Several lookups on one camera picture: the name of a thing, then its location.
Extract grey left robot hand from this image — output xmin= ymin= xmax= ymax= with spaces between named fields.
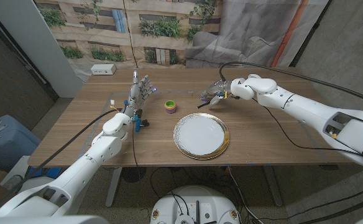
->
xmin=121 ymin=70 xmax=157 ymax=121

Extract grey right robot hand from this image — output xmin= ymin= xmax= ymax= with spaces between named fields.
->
xmin=200 ymin=79 xmax=234 ymax=109

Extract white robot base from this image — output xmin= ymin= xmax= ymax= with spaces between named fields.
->
xmin=149 ymin=185 xmax=241 ymax=224

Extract stacked colourful toy cups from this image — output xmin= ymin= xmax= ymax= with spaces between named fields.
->
xmin=164 ymin=100 xmax=178 ymax=114

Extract white plate with gold rim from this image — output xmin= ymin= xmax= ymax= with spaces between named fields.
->
xmin=173 ymin=112 xmax=231 ymax=161

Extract white power strip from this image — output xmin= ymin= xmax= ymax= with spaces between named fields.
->
xmin=90 ymin=63 xmax=117 ymax=76

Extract printed fabric backdrop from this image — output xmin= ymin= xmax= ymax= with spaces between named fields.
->
xmin=34 ymin=0 xmax=330 ymax=83

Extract black round floor disc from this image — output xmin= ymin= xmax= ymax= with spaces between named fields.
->
xmin=122 ymin=167 xmax=147 ymax=184

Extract white table leg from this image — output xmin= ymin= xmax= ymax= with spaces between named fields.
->
xmin=105 ymin=167 xmax=123 ymax=208
xmin=264 ymin=165 xmax=283 ymax=208

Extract blue storage bin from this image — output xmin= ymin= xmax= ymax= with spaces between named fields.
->
xmin=0 ymin=114 xmax=42 ymax=172

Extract white floor box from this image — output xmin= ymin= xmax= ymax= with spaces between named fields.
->
xmin=7 ymin=155 xmax=32 ymax=184

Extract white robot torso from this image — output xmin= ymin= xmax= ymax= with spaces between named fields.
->
xmin=0 ymin=205 xmax=363 ymax=224

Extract white connector with yellow wires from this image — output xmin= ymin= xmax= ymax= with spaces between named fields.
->
xmin=109 ymin=99 xmax=122 ymax=112

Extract blue black left wrist camera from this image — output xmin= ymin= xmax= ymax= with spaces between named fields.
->
xmin=132 ymin=108 xmax=150 ymax=133

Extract thin black left wrist cable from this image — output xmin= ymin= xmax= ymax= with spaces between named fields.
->
xmin=132 ymin=123 xmax=142 ymax=180

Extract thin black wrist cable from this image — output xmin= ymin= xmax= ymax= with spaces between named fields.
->
xmin=252 ymin=98 xmax=363 ymax=155
xmin=132 ymin=123 xmax=142 ymax=180

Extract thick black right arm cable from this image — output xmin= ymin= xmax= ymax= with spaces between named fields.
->
xmin=218 ymin=61 xmax=363 ymax=108

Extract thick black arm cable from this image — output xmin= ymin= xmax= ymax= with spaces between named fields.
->
xmin=0 ymin=108 xmax=122 ymax=212
xmin=218 ymin=61 xmax=363 ymax=108

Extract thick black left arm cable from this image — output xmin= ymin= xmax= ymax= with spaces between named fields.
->
xmin=0 ymin=108 xmax=122 ymax=212

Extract grey floor cable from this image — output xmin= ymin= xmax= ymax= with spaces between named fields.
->
xmin=227 ymin=166 xmax=265 ymax=224

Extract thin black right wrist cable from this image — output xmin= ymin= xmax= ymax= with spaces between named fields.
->
xmin=252 ymin=98 xmax=363 ymax=155

